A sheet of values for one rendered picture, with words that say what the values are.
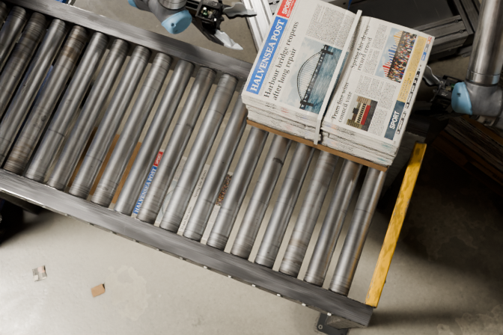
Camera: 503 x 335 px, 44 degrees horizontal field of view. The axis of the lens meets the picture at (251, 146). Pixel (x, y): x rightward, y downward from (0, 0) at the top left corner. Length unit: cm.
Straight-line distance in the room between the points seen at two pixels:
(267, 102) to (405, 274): 117
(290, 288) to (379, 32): 65
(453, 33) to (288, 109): 118
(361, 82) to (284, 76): 18
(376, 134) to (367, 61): 18
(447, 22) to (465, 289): 99
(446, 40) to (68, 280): 167
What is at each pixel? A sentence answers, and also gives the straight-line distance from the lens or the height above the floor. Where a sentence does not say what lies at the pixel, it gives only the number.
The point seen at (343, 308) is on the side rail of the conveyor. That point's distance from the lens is 155.
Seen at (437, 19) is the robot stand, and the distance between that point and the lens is 249.
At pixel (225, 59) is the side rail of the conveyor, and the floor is 80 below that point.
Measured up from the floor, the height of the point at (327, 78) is 103.
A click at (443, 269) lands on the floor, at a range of 242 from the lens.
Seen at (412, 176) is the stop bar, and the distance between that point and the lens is 160.
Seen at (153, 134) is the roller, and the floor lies 80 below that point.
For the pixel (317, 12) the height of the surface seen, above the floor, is 103.
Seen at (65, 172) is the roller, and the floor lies 79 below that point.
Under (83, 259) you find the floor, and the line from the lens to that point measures 248.
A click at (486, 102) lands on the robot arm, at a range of 158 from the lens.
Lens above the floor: 234
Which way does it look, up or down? 73 degrees down
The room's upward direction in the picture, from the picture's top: 11 degrees counter-clockwise
